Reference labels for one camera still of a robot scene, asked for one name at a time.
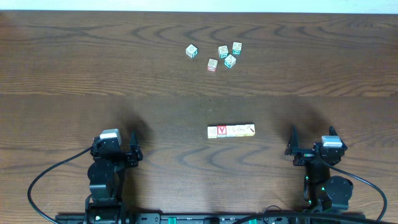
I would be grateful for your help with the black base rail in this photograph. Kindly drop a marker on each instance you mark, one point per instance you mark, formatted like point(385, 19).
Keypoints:
point(156, 218)

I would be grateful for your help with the yellow-sided wooden block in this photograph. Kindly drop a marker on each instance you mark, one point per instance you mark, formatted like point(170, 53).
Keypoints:
point(240, 130)

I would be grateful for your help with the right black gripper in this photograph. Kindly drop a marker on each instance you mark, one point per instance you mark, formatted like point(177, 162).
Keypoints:
point(304, 156)

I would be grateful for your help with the wooden block green number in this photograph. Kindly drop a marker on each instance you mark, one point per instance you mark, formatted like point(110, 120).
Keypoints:
point(236, 48)

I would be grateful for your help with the plain white wooden block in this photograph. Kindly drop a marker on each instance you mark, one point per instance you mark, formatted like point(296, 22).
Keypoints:
point(231, 131)

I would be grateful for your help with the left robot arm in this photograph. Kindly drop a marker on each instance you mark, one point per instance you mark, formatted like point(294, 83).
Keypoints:
point(107, 176)

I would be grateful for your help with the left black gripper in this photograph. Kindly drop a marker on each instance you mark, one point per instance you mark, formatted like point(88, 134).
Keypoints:
point(130, 154)

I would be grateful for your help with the red letter A block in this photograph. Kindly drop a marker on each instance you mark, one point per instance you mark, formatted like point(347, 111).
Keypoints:
point(221, 131)

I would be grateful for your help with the wooden block brown drawing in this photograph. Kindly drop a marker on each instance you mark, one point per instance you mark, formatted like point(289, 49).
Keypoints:
point(249, 129)

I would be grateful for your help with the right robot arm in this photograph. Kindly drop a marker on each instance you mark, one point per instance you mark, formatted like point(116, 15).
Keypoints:
point(324, 192)

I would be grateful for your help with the wooden block teal letter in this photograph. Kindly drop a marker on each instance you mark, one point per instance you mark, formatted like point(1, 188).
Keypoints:
point(223, 51)

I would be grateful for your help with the wooden block teal side far-left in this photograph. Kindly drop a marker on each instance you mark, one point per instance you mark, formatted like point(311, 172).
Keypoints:
point(191, 51)

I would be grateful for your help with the yellow-edged wooden block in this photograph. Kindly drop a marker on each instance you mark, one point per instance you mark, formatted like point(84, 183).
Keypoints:
point(212, 132)

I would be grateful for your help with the wooden block red number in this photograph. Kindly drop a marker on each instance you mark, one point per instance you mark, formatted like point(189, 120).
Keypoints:
point(212, 65)

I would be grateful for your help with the wooden block teal front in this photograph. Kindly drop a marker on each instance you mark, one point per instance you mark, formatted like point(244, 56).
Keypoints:
point(230, 61)

